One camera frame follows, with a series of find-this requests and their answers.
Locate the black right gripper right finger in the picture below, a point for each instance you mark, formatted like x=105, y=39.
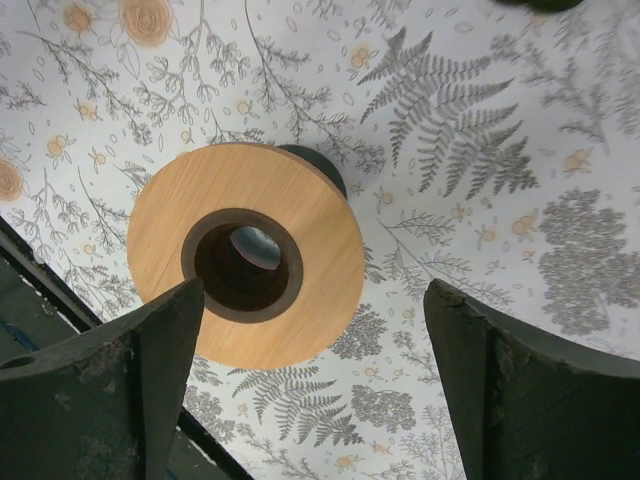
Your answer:
x=527, y=404

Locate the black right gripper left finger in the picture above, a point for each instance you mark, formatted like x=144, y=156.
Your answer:
x=103, y=404

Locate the round bamboo dripper holder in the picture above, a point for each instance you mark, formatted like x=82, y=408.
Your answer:
x=173, y=214

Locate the floral patterned table mat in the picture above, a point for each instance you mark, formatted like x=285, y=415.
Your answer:
x=494, y=147

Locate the dark green glass jar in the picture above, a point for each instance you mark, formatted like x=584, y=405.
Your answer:
x=546, y=6

